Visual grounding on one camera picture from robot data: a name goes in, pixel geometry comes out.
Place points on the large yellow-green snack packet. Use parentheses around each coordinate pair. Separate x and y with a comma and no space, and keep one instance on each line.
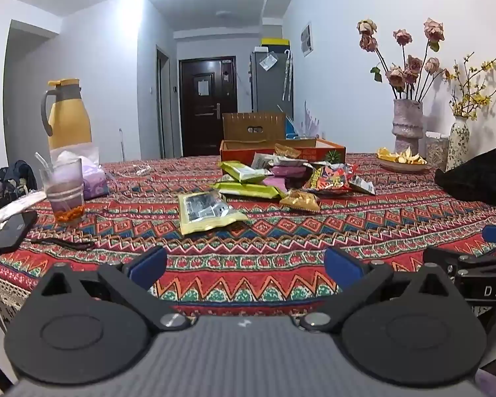
(206,213)

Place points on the wooden chair back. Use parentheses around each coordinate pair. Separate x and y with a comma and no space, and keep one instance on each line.
(235,126)

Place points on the crinkled gold snack packet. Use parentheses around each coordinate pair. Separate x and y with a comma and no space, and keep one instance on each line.
(289,151)

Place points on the white folded umbrella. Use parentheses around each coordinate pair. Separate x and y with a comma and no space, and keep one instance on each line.
(288,74)

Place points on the blue plastic board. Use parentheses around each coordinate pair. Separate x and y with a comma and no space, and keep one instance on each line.
(291,126)

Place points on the yellow thermos jug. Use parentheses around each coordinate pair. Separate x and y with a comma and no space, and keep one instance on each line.
(68,120)

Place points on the pink textured vase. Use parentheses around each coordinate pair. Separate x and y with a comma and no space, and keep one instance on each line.
(408,126)

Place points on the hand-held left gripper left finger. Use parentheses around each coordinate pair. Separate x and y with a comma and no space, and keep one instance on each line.
(148,262)

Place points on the small green snack packet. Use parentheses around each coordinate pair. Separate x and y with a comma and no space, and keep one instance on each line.
(242,171)

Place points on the silver snack packet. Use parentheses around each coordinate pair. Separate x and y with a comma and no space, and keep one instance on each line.
(363,185)

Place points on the pile of orange peels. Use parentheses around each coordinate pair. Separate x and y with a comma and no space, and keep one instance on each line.
(401,157)

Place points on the purple snack packet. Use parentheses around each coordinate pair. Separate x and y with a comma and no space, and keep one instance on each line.
(287,171)

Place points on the clear plastic bag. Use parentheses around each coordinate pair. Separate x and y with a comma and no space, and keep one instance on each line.
(268,61)

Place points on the yellow flower branches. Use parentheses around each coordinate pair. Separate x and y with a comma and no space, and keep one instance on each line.
(475,95)

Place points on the floral white vase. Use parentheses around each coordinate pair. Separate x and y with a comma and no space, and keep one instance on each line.
(458,144)

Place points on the white snack packet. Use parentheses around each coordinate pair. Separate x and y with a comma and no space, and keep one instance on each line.
(268,160)

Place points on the wall picture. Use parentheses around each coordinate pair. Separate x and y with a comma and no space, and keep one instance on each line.
(307,39)

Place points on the grey fridge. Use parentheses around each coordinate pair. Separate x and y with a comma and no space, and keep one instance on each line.
(268,91)

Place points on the orange cardboard box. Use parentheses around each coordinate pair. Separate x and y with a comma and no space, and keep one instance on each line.
(318,149)

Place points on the clear glass cup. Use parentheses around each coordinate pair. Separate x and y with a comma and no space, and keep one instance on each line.
(64,198)

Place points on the white cloth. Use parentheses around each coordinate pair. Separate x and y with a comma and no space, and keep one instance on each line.
(18,206)

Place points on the black phone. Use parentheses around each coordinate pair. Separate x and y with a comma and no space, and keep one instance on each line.
(12,231)

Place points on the dark brown door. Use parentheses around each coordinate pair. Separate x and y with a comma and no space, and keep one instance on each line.
(206,107)

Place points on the white pole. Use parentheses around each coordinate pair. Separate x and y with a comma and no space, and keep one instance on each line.
(121,144)

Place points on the purple tissue pack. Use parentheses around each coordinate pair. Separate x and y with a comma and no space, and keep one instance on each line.
(96,182)

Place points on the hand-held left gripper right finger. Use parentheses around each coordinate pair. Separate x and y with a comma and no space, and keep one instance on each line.
(343,266)

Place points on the yellow box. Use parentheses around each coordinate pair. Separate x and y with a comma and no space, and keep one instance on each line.
(275,41)

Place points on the long green snack packet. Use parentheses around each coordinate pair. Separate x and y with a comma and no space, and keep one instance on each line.
(248,191)

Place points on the dried pink roses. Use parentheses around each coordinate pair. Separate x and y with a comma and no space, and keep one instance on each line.
(413,66)

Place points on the pink snack packet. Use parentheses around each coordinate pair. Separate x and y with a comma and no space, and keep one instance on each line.
(276,183)

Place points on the white bowl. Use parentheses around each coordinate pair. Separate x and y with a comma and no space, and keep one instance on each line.
(401,167)

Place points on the dark jacket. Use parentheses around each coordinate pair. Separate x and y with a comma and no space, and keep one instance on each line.
(18,175)

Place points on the clear drinking straw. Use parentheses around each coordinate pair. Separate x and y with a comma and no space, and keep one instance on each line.
(43,161)

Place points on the clear jar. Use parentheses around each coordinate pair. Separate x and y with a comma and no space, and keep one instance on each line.
(437,153)

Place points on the red snack packet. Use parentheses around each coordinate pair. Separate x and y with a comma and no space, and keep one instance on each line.
(330,180)

